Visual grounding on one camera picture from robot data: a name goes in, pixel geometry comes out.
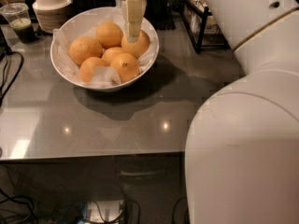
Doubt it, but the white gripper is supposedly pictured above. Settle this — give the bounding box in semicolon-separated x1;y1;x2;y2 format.
121;0;147;43

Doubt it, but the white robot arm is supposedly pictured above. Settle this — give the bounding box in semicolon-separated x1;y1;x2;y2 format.
185;0;299;224

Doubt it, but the white paper bowl liner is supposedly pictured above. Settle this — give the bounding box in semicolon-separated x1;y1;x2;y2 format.
52;4;159;89

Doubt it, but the white ceramic bowl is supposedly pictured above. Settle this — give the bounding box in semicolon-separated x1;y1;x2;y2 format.
50;6;160;93

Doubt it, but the black ribbed container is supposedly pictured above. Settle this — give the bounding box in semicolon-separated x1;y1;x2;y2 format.
145;0;176;30

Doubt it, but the small orange in middle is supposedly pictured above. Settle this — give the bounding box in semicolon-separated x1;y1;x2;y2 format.
102;47;123;64

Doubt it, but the stack of paper bowls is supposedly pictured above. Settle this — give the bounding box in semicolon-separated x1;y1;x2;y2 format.
32;0;71;34

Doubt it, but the plastic cup with green drink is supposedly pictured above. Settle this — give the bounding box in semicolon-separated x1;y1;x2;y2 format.
0;3;36;44

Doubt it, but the black wire rack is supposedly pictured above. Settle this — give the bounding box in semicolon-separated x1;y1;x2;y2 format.
180;0;229;53

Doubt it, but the black cable at left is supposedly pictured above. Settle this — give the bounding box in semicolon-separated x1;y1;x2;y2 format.
0;45;25;109

